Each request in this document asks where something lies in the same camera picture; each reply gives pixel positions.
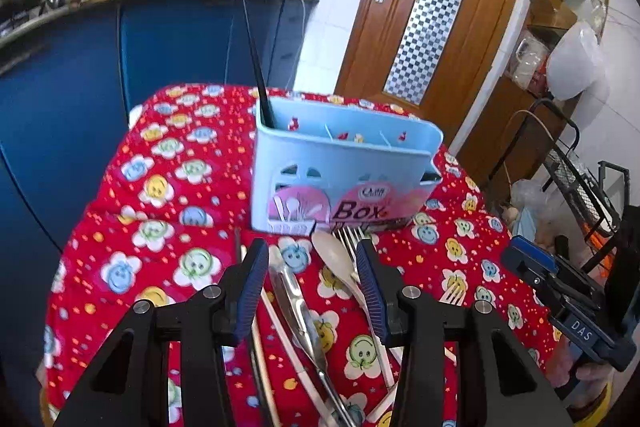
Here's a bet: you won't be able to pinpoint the red smiley flower tablecloth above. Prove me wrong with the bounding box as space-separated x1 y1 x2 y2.
41 83 561 426

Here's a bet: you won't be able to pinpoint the silver table knife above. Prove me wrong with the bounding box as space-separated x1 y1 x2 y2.
269 246 356 426

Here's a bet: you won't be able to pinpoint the wooden shelf unit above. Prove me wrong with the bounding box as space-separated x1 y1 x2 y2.
457 0 608 199

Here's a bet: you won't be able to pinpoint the blue base cabinets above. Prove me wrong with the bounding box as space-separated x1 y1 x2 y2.
1 0 316 414

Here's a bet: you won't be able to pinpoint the wooden spoon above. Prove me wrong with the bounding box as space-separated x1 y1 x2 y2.
311 231 395 389

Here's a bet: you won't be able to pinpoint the black metal rack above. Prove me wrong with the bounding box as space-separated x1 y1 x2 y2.
485 98 630 277

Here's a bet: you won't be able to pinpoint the wooden door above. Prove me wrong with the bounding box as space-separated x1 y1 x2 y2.
335 0 515 143

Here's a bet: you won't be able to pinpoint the white plastic bag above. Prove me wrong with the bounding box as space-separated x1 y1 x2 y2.
547 20 611 101

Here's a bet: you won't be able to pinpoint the light blue utensil box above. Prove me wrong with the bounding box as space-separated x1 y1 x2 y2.
250 96 444 235

